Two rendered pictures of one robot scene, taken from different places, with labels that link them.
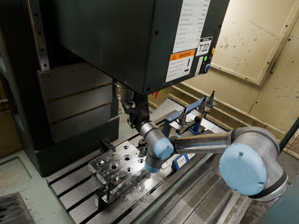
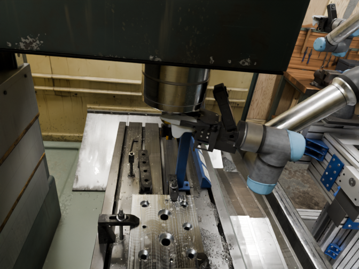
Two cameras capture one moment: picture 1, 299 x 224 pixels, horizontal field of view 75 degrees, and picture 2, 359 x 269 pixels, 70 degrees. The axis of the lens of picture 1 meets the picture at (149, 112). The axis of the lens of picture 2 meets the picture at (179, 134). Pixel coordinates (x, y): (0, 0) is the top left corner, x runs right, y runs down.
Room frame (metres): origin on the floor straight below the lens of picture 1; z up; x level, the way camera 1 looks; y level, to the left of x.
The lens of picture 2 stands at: (0.39, 0.54, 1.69)
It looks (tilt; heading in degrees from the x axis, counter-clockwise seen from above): 31 degrees down; 311
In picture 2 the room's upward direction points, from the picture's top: 8 degrees clockwise
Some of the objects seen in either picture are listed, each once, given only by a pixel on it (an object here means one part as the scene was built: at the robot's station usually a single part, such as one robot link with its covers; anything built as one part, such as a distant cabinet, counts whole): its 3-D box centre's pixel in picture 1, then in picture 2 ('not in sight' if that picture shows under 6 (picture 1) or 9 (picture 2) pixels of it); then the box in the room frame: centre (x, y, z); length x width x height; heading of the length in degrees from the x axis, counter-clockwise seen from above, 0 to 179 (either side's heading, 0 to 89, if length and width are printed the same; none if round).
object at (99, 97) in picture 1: (82, 100); (5, 178); (1.08, 0.46, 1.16); 0.48 x 0.05 x 0.51; 141
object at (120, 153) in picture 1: (120, 164); (164, 231); (0.77, 0.12, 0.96); 0.29 x 0.23 x 0.05; 141
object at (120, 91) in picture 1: (129, 82); (175, 76); (0.80, 0.11, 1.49); 0.16 x 0.16 x 0.12
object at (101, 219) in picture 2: (108, 147); (118, 224); (0.88, 0.22, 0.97); 0.13 x 0.03 x 0.15; 51
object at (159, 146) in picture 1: (159, 144); (278, 144); (0.57, -0.06, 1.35); 0.11 x 0.08 x 0.09; 36
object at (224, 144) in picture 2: (139, 120); (217, 132); (0.70, 0.04, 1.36); 0.12 x 0.08 x 0.09; 36
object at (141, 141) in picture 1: (151, 138); (144, 172); (1.07, -0.04, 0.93); 0.26 x 0.05 x 0.06; 146
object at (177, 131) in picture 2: (123, 107); (177, 127); (0.76, 0.12, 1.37); 0.09 x 0.03 x 0.06; 49
